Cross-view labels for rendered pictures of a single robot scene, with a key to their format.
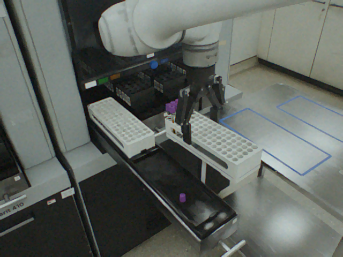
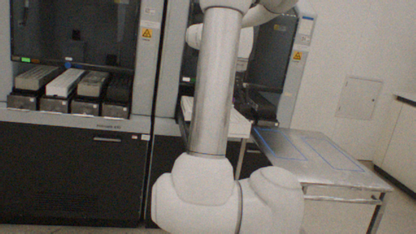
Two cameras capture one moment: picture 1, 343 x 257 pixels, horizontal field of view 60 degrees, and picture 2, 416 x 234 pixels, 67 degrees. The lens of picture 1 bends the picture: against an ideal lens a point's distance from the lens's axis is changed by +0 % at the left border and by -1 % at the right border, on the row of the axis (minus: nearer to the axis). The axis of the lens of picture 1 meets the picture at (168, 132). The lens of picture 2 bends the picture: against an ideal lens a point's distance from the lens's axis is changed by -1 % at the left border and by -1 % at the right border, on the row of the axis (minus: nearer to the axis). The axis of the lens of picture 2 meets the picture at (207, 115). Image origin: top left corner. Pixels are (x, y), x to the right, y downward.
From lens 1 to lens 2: 87 cm
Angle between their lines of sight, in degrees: 28
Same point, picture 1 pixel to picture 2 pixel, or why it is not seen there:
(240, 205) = not seen: hidden behind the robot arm
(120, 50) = (190, 41)
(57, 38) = (178, 47)
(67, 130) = (163, 103)
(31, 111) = (149, 80)
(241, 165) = (232, 124)
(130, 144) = (188, 111)
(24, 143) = (138, 97)
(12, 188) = (119, 114)
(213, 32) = (241, 51)
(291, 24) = (407, 138)
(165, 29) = not seen: hidden behind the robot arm
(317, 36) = not seen: outside the picture
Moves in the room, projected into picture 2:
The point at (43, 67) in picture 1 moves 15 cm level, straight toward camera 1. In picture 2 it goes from (165, 59) to (160, 63)
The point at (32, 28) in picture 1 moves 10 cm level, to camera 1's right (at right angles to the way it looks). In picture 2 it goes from (168, 38) to (184, 41)
